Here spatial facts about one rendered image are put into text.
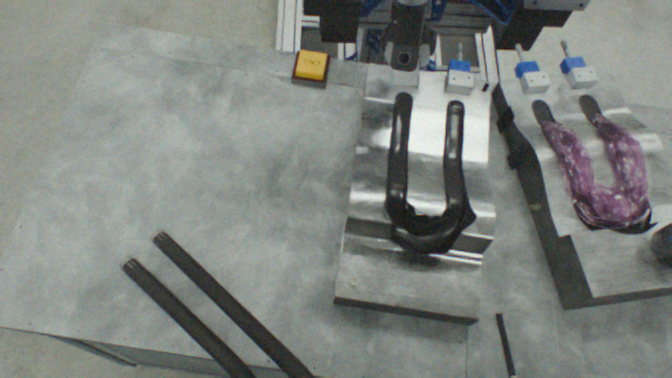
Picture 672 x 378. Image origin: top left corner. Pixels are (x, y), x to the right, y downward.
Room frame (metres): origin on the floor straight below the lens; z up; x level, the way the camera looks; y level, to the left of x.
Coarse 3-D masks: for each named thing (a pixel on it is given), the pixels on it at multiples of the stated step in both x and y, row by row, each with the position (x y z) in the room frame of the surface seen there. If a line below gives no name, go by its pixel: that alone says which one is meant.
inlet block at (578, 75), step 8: (568, 56) 0.85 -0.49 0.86; (576, 56) 0.84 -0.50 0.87; (560, 64) 0.83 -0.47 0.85; (568, 64) 0.81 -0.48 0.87; (576, 64) 0.82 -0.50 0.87; (584, 64) 0.82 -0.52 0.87; (568, 72) 0.79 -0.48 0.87; (576, 72) 0.78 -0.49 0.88; (584, 72) 0.79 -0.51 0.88; (592, 72) 0.79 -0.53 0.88; (568, 80) 0.78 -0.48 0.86; (576, 80) 0.76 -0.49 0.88; (584, 80) 0.77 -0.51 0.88; (592, 80) 0.77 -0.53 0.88; (576, 88) 0.76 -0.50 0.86
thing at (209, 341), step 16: (128, 256) 0.26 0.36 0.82; (128, 272) 0.23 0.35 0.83; (144, 272) 0.23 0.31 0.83; (144, 288) 0.20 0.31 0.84; (160, 288) 0.20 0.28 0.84; (160, 304) 0.18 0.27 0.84; (176, 304) 0.18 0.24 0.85; (176, 320) 0.15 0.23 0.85; (192, 320) 0.15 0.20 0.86; (192, 336) 0.13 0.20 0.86; (208, 336) 0.13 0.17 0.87; (208, 352) 0.11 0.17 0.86; (224, 352) 0.11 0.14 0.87
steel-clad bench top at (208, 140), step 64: (128, 64) 0.70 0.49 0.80; (192, 64) 0.73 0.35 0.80; (256, 64) 0.75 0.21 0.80; (64, 128) 0.52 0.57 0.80; (128, 128) 0.54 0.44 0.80; (192, 128) 0.56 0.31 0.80; (256, 128) 0.58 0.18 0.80; (320, 128) 0.61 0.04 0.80; (64, 192) 0.38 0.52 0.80; (128, 192) 0.40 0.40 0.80; (192, 192) 0.41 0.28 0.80; (256, 192) 0.43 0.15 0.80; (320, 192) 0.45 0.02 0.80; (512, 192) 0.52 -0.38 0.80; (64, 256) 0.25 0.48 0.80; (192, 256) 0.28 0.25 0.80; (256, 256) 0.30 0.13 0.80; (320, 256) 0.32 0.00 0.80; (512, 256) 0.37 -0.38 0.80; (0, 320) 0.12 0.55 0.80; (64, 320) 0.13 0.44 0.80; (128, 320) 0.15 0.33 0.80; (320, 320) 0.20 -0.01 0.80; (384, 320) 0.21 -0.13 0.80; (512, 320) 0.25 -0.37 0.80; (576, 320) 0.26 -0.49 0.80; (640, 320) 0.28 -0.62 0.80
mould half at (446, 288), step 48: (384, 96) 0.65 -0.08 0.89; (432, 96) 0.66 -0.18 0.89; (480, 96) 0.68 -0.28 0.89; (384, 144) 0.54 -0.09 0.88; (432, 144) 0.55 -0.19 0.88; (480, 144) 0.57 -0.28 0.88; (384, 192) 0.41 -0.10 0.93; (432, 192) 0.43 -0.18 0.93; (480, 192) 0.44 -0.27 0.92; (384, 240) 0.34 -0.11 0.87; (480, 240) 0.35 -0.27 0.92; (336, 288) 0.24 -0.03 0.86; (384, 288) 0.26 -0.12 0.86; (432, 288) 0.27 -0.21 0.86; (480, 288) 0.28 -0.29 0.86
